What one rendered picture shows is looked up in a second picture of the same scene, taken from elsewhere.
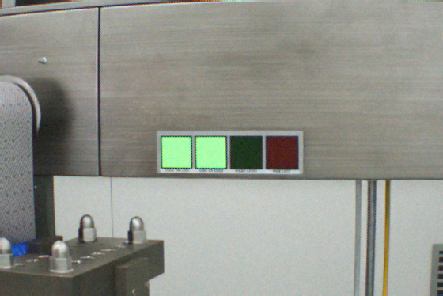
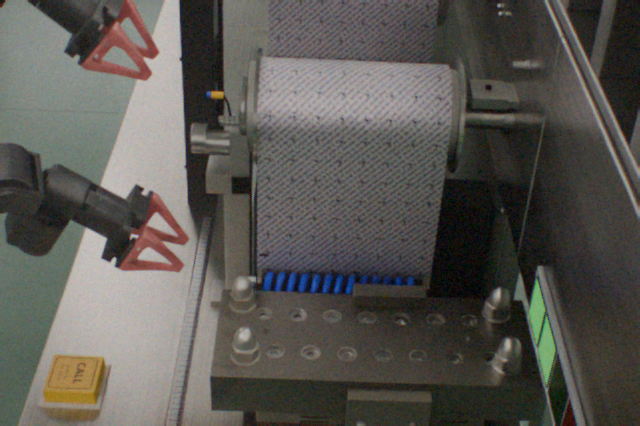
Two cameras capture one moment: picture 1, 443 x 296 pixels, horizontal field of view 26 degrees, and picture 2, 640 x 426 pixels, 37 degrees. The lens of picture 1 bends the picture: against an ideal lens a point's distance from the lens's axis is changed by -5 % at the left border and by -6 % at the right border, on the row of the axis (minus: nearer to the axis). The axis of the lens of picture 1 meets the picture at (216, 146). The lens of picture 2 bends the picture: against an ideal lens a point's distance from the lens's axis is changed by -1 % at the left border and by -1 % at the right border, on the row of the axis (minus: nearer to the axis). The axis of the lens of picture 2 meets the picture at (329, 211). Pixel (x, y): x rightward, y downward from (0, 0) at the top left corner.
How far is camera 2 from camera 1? 1.51 m
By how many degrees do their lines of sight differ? 74
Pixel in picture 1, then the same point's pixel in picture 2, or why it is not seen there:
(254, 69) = (596, 296)
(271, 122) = (583, 389)
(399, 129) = not seen: outside the picture
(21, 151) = (410, 178)
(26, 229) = (406, 262)
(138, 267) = (390, 406)
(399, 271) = not seen: outside the picture
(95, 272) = (283, 383)
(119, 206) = not seen: outside the picture
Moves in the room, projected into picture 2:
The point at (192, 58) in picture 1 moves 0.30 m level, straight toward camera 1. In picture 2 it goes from (576, 207) to (272, 255)
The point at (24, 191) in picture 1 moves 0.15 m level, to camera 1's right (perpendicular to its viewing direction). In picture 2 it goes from (411, 221) to (455, 295)
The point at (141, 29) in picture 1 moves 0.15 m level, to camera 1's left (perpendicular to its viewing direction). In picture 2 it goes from (568, 112) to (505, 46)
